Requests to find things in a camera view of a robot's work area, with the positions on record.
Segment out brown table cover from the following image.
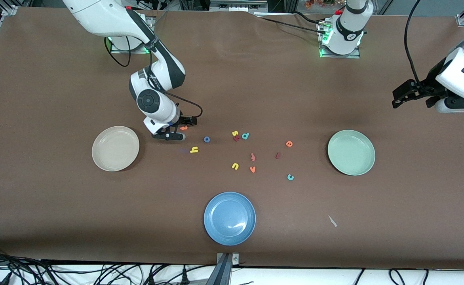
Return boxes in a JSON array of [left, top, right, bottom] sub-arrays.
[[0, 6, 464, 270]]

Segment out beige plate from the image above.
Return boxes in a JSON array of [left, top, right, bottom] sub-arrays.
[[91, 126, 140, 172]]

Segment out green plate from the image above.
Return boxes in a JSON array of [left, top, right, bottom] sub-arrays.
[[327, 129, 376, 176]]

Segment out blue plate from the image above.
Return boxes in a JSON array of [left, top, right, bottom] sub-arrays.
[[203, 192, 256, 246]]

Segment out orange flowers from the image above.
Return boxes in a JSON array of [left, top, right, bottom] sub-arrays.
[[304, 0, 337, 9]]

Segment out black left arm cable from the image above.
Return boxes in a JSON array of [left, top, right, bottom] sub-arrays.
[[404, 0, 424, 86]]

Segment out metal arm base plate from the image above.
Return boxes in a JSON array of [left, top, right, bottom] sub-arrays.
[[318, 22, 361, 59], [110, 16, 155, 54]]

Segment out aluminium frame bar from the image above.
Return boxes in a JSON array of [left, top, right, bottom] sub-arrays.
[[209, 0, 269, 13]]

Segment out black cable on table cover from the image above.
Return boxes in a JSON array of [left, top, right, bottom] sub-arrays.
[[254, 11, 327, 36]]

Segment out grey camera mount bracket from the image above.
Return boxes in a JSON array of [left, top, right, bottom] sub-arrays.
[[216, 253, 240, 285]]

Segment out looped black cable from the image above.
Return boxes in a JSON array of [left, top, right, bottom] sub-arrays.
[[388, 268, 407, 285]]

